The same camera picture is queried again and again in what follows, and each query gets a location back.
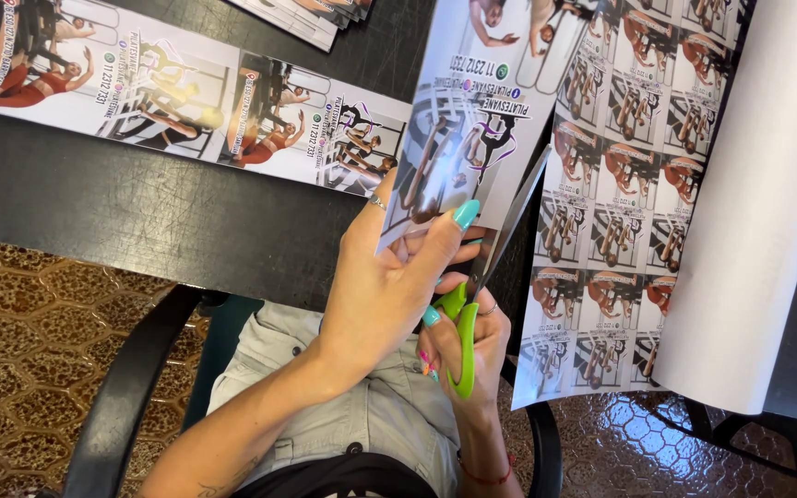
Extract person's right hand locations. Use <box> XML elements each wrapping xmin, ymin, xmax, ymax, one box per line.
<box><xmin>416</xmin><ymin>272</ymin><xmax>512</xmax><ymax>418</ymax></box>

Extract person's left hand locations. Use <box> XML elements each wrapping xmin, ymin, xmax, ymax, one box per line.
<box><xmin>314</xmin><ymin>176</ymin><xmax>489</xmax><ymax>390</ymax></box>

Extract green handled scissors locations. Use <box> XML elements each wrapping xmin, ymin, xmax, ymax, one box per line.
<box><xmin>432</xmin><ymin>144</ymin><xmax>553</xmax><ymax>400</ymax></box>

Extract light grey garment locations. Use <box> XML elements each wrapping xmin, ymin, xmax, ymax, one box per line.
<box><xmin>206</xmin><ymin>300</ymin><xmax>463</xmax><ymax>498</ymax></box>

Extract rolled printed flyer sheet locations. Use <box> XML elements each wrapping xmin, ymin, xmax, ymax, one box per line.
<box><xmin>511</xmin><ymin>0</ymin><xmax>797</xmax><ymax>416</ymax></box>

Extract black garment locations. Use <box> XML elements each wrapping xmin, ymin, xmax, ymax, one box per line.
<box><xmin>231</xmin><ymin>451</ymin><xmax>441</xmax><ymax>498</ymax></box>

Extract stack of cut flyers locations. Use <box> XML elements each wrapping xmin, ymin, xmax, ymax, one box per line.
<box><xmin>227</xmin><ymin>0</ymin><xmax>376</xmax><ymax>54</ymax></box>

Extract black armchair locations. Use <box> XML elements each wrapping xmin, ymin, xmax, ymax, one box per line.
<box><xmin>33</xmin><ymin>284</ymin><xmax>565</xmax><ymax>498</ymax></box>

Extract long printed flyer strip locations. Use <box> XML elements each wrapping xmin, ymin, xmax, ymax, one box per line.
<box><xmin>0</xmin><ymin>0</ymin><xmax>415</xmax><ymax>199</ymax></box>

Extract red string bracelet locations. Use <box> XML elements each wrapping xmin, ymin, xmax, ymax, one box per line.
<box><xmin>457</xmin><ymin>451</ymin><xmax>517</xmax><ymax>486</ymax></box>

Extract black table frame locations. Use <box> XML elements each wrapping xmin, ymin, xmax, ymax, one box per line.
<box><xmin>637</xmin><ymin>391</ymin><xmax>797</xmax><ymax>488</ymax></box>

